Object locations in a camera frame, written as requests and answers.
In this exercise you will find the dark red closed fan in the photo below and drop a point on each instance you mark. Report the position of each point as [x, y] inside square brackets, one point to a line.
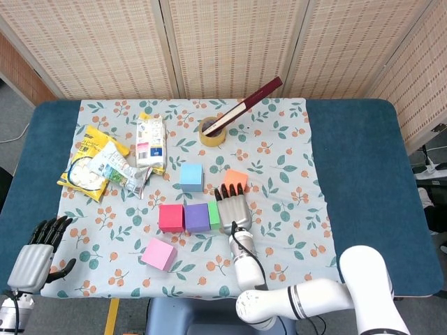
[244, 104]

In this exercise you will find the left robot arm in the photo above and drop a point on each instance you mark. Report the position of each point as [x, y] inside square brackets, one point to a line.
[10, 314]

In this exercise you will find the floral tablecloth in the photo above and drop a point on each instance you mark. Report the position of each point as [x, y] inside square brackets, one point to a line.
[297, 209]

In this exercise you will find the yellow snack bag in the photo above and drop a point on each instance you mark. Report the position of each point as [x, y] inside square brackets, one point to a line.
[82, 174]

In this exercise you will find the pink foam cube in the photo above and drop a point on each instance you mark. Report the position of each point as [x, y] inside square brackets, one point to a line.
[159, 253]

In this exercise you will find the small yellow packet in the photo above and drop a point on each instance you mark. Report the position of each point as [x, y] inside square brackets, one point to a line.
[145, 116]

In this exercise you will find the white green snack bag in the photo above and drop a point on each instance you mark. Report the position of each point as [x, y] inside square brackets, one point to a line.
[115, 167]

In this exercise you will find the orange foam cube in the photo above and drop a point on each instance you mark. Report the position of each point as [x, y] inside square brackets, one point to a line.
[235, 177]

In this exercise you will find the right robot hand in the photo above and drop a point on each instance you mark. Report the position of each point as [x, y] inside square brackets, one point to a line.
[234, 213]

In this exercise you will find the woven folding screen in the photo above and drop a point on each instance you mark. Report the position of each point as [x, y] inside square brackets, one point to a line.
[227, 42]

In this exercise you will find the red foam cube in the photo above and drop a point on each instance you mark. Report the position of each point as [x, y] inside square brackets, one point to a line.
[171, 217]

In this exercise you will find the white carton box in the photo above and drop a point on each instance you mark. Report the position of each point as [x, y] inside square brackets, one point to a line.
[150, 139]

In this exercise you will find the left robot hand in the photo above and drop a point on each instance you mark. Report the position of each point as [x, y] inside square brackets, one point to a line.
[31, 265]

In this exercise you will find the purple foam cube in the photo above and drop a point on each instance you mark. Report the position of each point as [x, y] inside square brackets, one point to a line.
[197, 216]

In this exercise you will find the yellow tape roll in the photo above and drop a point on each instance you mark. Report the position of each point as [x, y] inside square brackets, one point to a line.
[209, 141]

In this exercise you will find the light blue foam cube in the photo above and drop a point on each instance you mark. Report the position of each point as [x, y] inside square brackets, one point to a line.
[191, 176]

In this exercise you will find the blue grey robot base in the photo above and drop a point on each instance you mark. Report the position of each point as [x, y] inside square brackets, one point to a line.
[195, 314]

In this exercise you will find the green foam cube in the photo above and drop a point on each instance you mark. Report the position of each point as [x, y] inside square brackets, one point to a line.
[213, 214]

